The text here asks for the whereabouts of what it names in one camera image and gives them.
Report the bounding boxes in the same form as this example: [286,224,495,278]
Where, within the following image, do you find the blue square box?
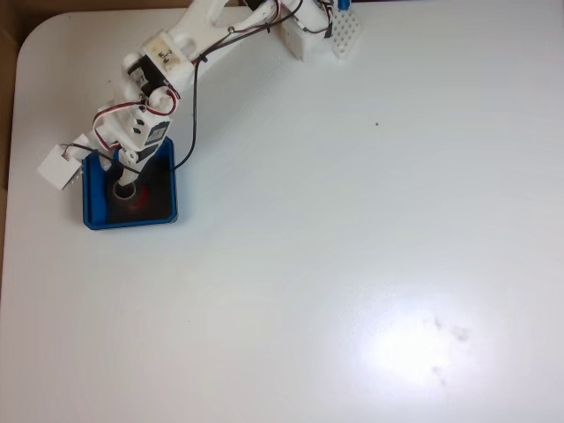
[81,136,180,232]

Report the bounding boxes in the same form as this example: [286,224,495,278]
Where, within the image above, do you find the black foam pad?
[104,148,174,224]

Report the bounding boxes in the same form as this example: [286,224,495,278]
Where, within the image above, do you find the red white servo wire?
[93,85,182,149]

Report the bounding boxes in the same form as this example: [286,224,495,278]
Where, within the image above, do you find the white camera box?
[36,145,85,192]

